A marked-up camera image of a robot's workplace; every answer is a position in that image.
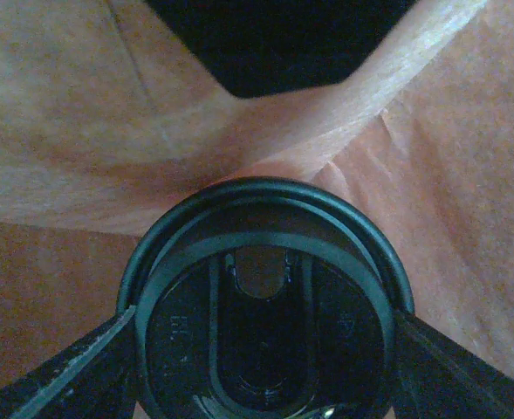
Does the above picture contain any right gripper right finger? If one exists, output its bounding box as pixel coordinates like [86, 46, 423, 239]
[393, 312, 514, 418]

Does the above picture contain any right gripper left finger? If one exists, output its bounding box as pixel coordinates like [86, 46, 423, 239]
[0, 306, 136, 418]

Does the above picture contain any black cup lid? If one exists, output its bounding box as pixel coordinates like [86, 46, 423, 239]
[117, 178, 415, 418]

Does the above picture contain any brown kraft paper bag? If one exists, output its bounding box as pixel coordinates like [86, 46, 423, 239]
[0, 1, 514, 389]

